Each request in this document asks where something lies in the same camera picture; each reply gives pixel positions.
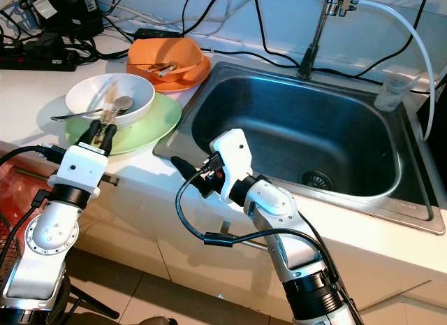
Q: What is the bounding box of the long steel spoon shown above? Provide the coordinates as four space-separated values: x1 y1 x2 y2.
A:
50 96 135 122

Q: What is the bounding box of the black power cable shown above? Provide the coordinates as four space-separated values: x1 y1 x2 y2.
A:
251 0 300 68
318 0 430 78

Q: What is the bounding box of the wooden chopstick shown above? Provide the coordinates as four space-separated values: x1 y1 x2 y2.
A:
106 80 115 122

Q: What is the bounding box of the chrome sink faucet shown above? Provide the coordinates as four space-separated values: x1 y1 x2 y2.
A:
297 0 357 80

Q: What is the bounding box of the black power adapter box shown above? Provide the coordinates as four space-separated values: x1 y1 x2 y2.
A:
31 0 105 38

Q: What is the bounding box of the white flexible water hose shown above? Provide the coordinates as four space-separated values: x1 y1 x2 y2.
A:
355 0 435 140

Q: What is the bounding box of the black power strip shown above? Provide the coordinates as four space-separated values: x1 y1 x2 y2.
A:
0 40 81 73

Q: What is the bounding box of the short steel drawer handle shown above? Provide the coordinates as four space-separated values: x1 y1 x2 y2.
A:
220 222 277 252

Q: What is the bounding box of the white kitchen cabinet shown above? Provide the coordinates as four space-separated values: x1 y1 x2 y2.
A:
0 154 447 325

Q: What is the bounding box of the orange bowl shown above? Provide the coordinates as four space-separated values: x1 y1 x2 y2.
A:
127 37 203 81

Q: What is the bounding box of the black stand leg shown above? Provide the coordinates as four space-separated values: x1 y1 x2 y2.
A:
68 283 121 320

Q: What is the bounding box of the white ceramic bowl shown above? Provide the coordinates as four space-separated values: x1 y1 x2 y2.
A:
65 73 156 127

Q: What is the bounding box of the steel cutlery piece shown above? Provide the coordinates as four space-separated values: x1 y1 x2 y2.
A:
159 61 181 78
147 59 177 74

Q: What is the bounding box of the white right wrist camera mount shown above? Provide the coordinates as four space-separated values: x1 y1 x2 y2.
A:
210 128 254 203

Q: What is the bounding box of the clear drinking glass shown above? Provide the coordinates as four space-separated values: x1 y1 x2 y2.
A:
374 73 414 113

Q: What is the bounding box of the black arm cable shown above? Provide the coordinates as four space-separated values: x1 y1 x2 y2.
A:
0 145 69 284
177 168 357 325

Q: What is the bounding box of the stainless steel kitchen sink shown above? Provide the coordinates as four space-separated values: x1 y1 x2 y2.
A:
154 61 447 235

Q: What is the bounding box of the orange plate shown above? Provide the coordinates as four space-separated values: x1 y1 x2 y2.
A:
127 54 212 94

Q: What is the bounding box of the light green plate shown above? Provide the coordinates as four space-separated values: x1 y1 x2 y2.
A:
65 93 182 157

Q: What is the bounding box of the red plastic bag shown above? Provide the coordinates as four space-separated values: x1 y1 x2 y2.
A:
0 161 57 270

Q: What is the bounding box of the round sink drain strainer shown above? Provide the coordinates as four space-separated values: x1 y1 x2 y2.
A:
300 170 335 192

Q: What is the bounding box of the flat black power brick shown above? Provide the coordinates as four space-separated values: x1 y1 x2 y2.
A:
134 28 179 41

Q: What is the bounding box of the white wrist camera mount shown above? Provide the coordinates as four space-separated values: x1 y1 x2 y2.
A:
210 128 254 203
47 143 112 196

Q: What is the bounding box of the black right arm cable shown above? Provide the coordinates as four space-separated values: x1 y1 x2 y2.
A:
177 168 357 325

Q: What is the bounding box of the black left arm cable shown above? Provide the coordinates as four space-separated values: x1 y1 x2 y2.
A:
0 145 69 284

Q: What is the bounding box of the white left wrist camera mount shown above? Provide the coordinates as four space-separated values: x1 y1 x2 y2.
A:
47 143 112 196

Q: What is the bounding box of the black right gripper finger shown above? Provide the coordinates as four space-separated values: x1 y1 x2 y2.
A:
173 158 209 190
171 156 212 179

